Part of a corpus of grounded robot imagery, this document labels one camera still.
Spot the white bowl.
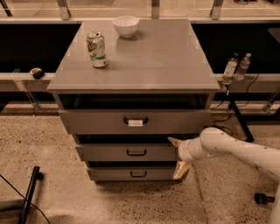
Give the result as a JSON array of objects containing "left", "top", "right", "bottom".
[{"left": 113, "top": 16, "right": 140, "bottom": 38}]

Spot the green white soda can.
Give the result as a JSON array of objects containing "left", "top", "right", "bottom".
[{"left": 86, "top": 31, "right": 108, "bottom": 68}]

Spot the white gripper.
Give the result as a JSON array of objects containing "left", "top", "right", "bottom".
[{"left": 168, "top": 136, "right": 209, "bottom": 180}]

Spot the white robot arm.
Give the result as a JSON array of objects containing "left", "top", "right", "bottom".
[{"left": 168, "top": 128, "right": 280, "bottom": 183}]

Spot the clear water bottle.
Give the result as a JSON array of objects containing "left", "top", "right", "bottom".
[
  {"left": 234, "top": 52, "right": 252, "bottom": 81},
  {"left": 222, "top": 53, "right": 239, "bottom": 81}
]

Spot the black chair base leg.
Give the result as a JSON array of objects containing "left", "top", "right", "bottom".
[{"left": 0, "top": 165, "right": 45, "bottom": 224}]

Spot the grey bottom drawer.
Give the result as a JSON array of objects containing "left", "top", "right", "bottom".
[{"left": 87, "top": 167, "right": 175, "bottom": 182}]

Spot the black chair caster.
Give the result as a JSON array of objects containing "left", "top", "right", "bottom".
[{"left": 254, "top": 193, "right": 275, "bottom": 205}]

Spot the black floor cable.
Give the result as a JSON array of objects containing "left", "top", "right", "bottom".
[{"left": 0, "top": 174, "right": 51, "bottom": 224}]

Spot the grey top drawer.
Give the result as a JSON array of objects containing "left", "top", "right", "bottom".
[{"left": 59, "top": 109, "right": 210, "bottom": 135}]

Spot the grey drawer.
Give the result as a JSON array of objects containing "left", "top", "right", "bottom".
[
  {"left": 87, "top": 167, "right": 175, "bottom": 182},
  {"left": 76, "top": 143, "right": 179, "bottom": 162},
  {"left": 59, "top": 109, "right": 210, "bottom": 135}
]

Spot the black yellow tape measure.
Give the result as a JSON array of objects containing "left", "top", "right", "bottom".
[{"left": 30, "top": 67, "right": 45, "bottom": 80}]

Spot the black stand leg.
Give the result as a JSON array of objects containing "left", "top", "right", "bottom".
[{"left": 227, "top": 94, "right": 255, "bottom": 143}]

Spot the left clear water bottle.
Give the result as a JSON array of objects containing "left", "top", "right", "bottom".
[{"left": 222, "top": 53, "right": 239, "bottom": 81}]

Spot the right clear water bottle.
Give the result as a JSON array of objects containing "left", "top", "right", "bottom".
[{"left": 234, "top": 52, "right": 252, "bottom": 81}]

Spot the grey drawer cabinet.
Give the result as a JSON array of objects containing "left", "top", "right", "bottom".
[{"left": 48, "top": 19, "right": 220, "bottom": 169}]

